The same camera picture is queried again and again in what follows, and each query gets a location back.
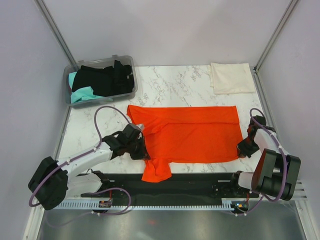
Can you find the orange t-shirt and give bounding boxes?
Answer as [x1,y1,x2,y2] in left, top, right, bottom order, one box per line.
[127,105,243,183]

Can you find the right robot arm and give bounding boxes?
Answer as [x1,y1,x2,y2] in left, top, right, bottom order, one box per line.
[229,115,301,201]

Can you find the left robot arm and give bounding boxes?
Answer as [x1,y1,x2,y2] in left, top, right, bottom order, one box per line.
[28,123,150,211]

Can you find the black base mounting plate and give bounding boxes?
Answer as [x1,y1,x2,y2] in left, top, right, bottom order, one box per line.
[81,171,259,205]

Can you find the black garment in bin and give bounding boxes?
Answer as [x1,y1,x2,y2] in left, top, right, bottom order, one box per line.
[72,60,135,97]

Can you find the teal garment in bin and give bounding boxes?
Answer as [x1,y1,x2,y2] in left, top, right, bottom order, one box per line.
[68,72,102,104]

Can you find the cream folded cloth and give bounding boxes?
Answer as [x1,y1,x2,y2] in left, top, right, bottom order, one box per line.
[207,62,256,95]

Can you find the clear plastic storage bin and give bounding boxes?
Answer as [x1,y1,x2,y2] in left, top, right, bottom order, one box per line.
[63,55,138,109]

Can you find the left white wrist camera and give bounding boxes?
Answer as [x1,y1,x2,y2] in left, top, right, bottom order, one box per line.
[137,123,145,130]

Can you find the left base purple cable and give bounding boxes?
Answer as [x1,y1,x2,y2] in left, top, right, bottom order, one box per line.
[91,187,132,217]

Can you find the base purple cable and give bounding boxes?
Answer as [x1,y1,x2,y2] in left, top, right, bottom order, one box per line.
[229,192,265,218]
[91,187,132,217]

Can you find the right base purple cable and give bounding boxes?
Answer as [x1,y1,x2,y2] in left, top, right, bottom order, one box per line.
[229,192,265,218]

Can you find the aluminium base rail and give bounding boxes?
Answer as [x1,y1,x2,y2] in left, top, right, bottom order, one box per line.
[292,180,307,201]

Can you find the white slotted cable duct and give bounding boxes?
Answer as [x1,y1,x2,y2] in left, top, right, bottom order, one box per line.
[54,198,249,211]

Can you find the left aluminium frame post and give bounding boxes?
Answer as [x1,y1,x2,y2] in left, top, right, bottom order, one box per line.
[34,0,77,65]

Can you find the aluminium frame post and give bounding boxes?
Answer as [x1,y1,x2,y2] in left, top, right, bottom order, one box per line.
[253,0,300,74]
[34,0,77,65]

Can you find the right aluminium frame post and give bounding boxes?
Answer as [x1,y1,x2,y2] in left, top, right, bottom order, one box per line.
[253,0,300,74]

